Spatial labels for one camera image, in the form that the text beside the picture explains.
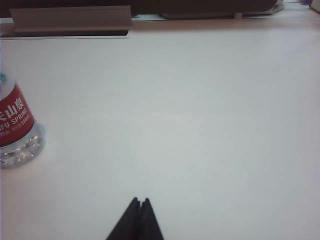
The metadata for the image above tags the clear water bottle red label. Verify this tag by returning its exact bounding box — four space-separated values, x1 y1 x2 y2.
0 37 47 170

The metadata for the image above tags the brown desk partition screen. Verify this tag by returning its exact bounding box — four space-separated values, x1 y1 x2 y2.
0 0 285 19

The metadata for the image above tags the beige partition foot bracket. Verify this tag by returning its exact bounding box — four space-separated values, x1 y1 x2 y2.
9 5 133 36

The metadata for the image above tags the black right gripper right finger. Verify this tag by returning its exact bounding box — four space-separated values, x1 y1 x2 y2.
136 197 165 240

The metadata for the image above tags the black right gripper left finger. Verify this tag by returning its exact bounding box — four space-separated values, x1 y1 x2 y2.
106 197 141 240

